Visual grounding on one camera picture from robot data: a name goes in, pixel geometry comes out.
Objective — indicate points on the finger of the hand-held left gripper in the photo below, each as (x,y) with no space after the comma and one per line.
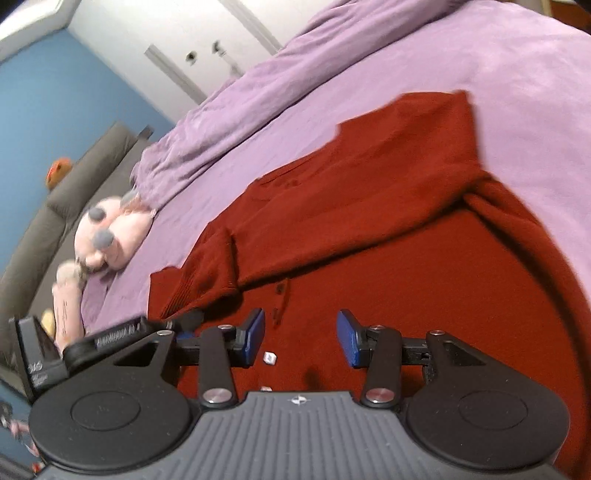
(184,328)

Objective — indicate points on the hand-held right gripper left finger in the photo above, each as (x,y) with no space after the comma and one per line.
(255,336)

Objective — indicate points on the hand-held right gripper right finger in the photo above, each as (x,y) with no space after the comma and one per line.
(349,339)

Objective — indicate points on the red knit sweater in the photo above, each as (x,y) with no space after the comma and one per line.
(369,207)

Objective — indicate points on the yellow plush toy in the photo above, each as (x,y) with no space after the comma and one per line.
(48,323)

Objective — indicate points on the dark patterned object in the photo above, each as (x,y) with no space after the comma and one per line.
(16,424)

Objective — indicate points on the pink plush toy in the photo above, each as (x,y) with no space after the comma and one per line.
(124,230)

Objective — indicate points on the orange plush toy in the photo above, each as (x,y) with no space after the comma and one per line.
(58,171)

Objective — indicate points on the purple duvet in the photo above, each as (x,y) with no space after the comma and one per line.
(221,124)

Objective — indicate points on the white wardrobe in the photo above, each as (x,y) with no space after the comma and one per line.
(138,27)

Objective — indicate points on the purple bed sheet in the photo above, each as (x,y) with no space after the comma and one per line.
(531,92)

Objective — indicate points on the wooden door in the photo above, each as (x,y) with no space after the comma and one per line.
(565,7)

